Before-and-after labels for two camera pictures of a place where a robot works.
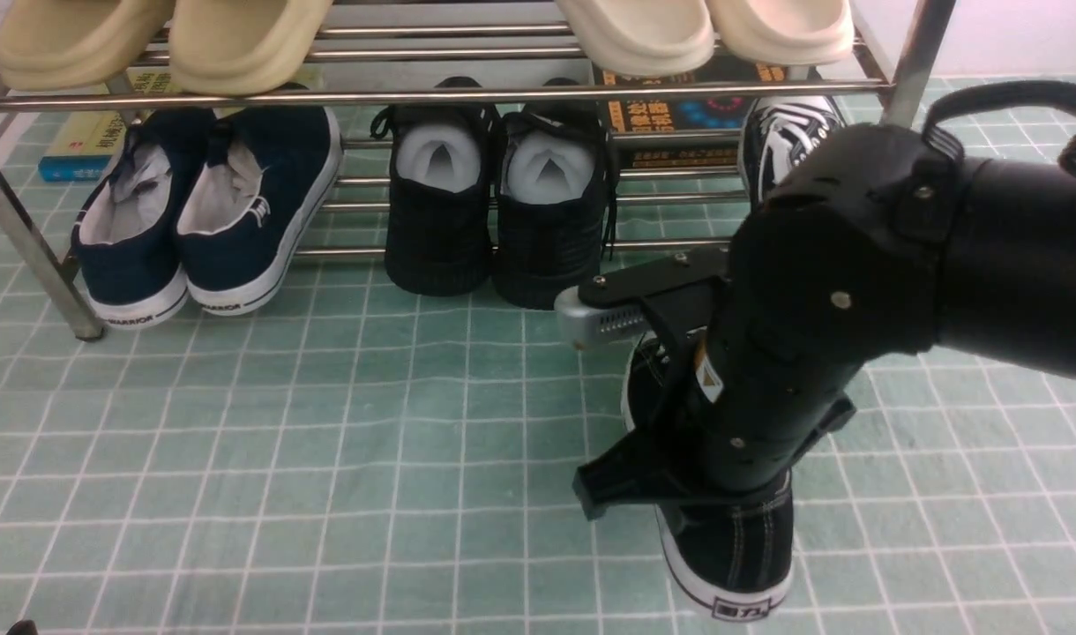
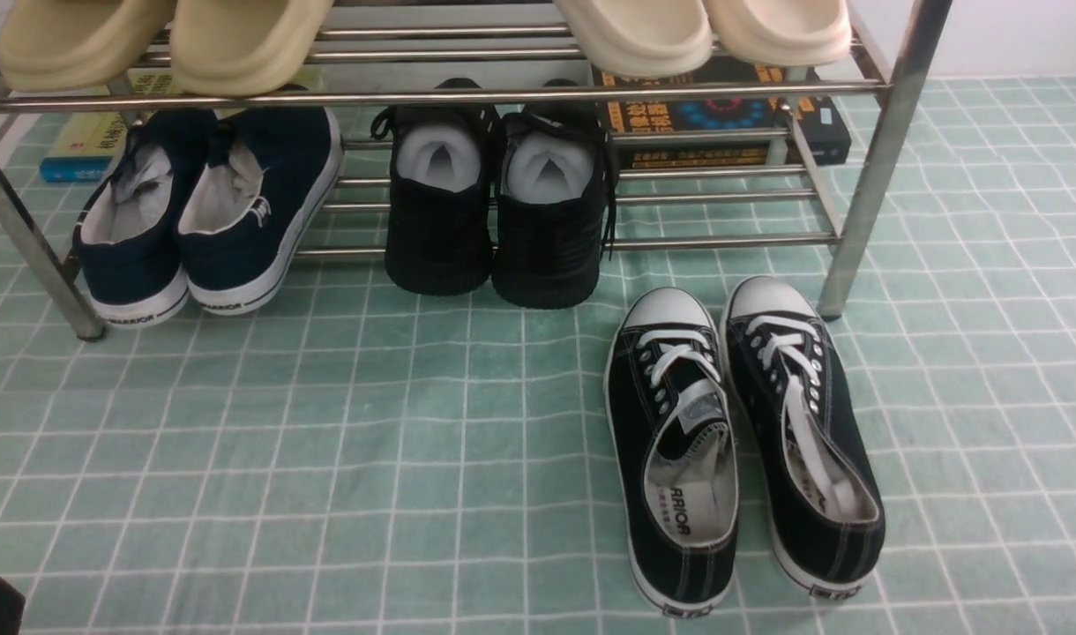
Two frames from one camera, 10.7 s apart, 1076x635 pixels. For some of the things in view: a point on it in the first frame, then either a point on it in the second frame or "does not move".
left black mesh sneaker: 438,229 does not move
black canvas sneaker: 776,133 to 825,501
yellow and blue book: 87,140 does not move
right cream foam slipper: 789,33 does not move
